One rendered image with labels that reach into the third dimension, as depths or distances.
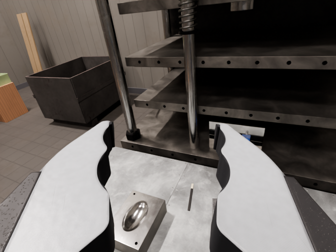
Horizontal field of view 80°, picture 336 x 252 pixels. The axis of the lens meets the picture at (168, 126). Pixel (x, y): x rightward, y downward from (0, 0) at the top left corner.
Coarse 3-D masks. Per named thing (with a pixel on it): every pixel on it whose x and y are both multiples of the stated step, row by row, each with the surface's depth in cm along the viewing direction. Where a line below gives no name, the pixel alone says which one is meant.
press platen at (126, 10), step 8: (136, 0) 94; (144, 0) 92; (152, 0) 91; (160, 0) 90; (168, 0) 88; (176, 0) 87; (200, 0) 83; (208, 0) 82; (216, 0) 81; (224, 0) 80; (232, 0) 79; (240, 0) 78; (120, 8) 99; (128, 8) 98; (136, 8) 96; (144, 8) 94; (152, 8) 93; (160, 8) 91; (168, 8) 90
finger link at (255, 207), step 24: (216, 144) 11; (240, 144) 10; (240, 168) 8; (264, 168) 8; (240, 192) 7; (264, 192) 7; (288, 192) 7; (216, 216) 6; (240, 216) 6; (264, 216) 6; (288, 216) 6; (216, 240) 6; (240, 240) 6; (264, 240) 6; (288, 240) 6
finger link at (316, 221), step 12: (288, 180) 8; (300, 192) 7; (300, 204) 7; (312, 204) 7; (300, 216) 6; (312, 216) 6; (324, 216) 6; (312, 228) 6; (324, 228) 6; (312, 240) 6; (324, 240) 6
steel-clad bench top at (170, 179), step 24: (120, 168) 106; (144, 168) 104; (168, 168) 103; (192, 168) 101; (216, 168) 99; (120, 192) 93; (144, 192) 91; (168, 192) 90; (192, 192) 88; (216, 192) 87; (312, 192) 82; (168, 216) 80; (192, 216) 78; (168, 240) 72; (192, 240) 71
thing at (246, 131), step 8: (216, 120) 107; (224, 120) 106; (232, 120) 105; (240, 120) 104; (248, 120) 103; (256, 120) 102; (240, 128) 102; (248, 128) 100; (256, 128) 98; (264, 128) 96; (248, 136) 102; (256, 136) 100; (256, 144) 102
